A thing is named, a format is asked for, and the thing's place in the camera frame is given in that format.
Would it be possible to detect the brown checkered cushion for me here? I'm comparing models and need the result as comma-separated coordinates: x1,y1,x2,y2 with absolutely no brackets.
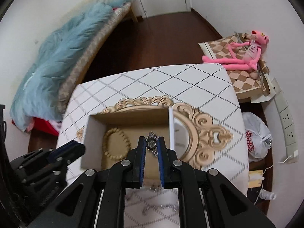
198,34,279,103

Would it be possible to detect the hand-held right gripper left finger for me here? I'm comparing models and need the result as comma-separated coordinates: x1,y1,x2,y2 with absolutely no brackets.
28,136,146,228

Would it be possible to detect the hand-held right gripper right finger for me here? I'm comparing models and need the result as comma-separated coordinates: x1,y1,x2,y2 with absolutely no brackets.
158,136,276,228

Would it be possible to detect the white plastic bag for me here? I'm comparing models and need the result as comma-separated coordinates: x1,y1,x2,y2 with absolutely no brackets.
242,112,273,163

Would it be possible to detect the yellow paper packet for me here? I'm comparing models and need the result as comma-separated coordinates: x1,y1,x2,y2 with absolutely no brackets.
248,170,265,187

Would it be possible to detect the silver chain necklace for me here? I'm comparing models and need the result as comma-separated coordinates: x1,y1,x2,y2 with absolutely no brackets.
127,184,179,218

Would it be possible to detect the beige patterned mattress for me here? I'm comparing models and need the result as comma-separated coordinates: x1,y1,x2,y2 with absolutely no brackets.
57,2,131,114

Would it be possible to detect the cardboard box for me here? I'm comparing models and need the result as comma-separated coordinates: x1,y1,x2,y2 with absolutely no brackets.
80,106,177,181

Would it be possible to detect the white power strip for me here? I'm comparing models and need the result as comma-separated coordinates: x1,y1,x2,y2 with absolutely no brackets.
273,78,300,158

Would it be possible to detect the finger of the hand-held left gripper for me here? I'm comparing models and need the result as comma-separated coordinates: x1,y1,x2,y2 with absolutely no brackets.
20,158,69,188
47,140,86,165

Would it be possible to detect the white charger cable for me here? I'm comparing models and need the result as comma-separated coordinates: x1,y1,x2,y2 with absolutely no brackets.
253,154,295,206

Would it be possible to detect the red cloth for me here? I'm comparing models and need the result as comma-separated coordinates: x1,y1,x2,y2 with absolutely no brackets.
11,117,63,137

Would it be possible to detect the beige beaded bracelet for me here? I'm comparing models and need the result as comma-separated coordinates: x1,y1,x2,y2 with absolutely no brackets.
103,127,131,160

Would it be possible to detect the gold ornate framed mirror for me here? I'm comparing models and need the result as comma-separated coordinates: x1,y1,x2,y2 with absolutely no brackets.
77,96,234,170

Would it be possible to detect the pink plush toy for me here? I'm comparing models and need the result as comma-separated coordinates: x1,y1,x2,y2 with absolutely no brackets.
202,30,270,71

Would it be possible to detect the blue fluffy blanket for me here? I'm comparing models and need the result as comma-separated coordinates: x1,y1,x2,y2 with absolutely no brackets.
9,3,115,131

